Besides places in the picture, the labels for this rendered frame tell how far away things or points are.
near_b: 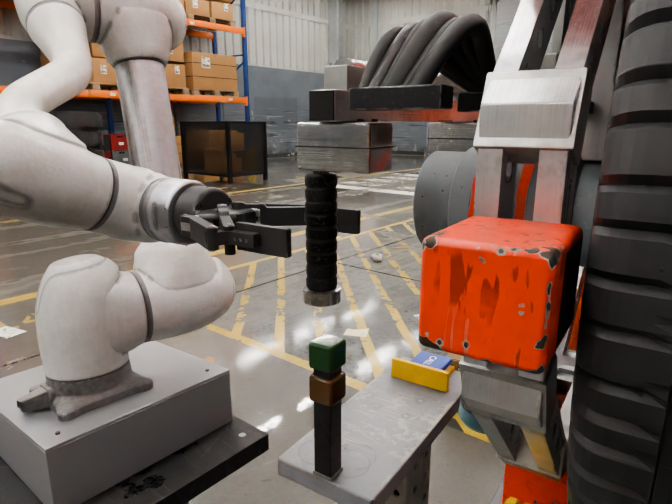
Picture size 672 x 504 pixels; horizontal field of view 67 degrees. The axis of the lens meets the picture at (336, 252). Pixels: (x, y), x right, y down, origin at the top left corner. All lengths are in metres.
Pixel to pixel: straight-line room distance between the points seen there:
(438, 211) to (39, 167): 0.46
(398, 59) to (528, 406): 0.31
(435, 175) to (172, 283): 0.65
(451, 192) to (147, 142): 0.72
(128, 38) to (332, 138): 0.74
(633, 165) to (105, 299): 0.92
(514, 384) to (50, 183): 0.53
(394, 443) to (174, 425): 0.47
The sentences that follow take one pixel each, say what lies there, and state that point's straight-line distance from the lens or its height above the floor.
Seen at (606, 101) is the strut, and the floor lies 0.97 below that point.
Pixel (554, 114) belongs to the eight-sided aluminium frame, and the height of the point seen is 0.95.
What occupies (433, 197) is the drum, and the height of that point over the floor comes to 0.86.
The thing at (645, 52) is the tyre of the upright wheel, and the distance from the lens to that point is 0.33.
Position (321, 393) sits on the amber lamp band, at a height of 0.59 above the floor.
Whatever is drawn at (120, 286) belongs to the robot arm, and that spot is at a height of 0.64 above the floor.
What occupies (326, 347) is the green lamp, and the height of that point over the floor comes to 0.66.
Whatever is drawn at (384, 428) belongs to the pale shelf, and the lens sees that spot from 0.92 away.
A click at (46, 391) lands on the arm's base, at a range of 1.14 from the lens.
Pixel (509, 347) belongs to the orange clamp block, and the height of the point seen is 0.83.
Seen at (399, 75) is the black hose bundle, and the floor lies 0.99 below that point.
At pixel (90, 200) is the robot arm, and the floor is 0.86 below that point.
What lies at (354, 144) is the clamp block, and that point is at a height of 0.93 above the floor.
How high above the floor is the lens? 0.95
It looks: 14 degrees down
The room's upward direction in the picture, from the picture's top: straight up
